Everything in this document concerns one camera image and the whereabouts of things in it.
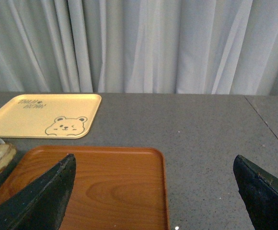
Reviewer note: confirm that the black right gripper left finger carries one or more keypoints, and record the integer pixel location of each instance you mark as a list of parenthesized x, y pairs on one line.
[(42, 204)]

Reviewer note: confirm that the yellow bear tray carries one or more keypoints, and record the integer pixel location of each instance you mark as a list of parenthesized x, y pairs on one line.
[(57, 116)]

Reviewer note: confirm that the brown wooden tray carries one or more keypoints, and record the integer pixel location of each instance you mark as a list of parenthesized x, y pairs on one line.
[(115, 188)]

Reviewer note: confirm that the grey curtain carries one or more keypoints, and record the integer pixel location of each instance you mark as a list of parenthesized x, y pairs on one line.
[(149, 46)]

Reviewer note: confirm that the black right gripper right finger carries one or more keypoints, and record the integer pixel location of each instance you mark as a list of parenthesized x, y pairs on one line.
[(259, 192)]

